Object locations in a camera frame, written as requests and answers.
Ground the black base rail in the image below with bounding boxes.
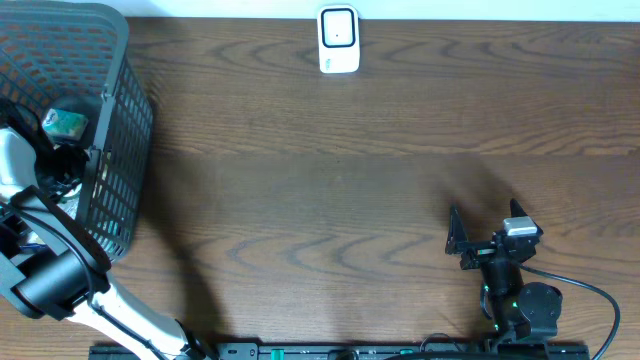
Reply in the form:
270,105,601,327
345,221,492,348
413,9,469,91
88,341,591,360

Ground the teal tissue pack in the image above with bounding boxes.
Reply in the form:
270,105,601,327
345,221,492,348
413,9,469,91
42,108,89,141

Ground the white barcode scanner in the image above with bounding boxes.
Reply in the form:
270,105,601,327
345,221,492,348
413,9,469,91
317,4,361,74

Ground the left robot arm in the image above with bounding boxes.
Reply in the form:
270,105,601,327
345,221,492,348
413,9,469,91
1,128,219,359

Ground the grey plastic mesh basket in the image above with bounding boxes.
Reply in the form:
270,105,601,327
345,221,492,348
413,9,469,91
1,1,153,261

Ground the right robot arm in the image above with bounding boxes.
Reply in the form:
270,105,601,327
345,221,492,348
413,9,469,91
445,199,563,344

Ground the white blue-edged snack bag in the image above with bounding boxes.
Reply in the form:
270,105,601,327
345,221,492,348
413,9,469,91
57,184,82,219

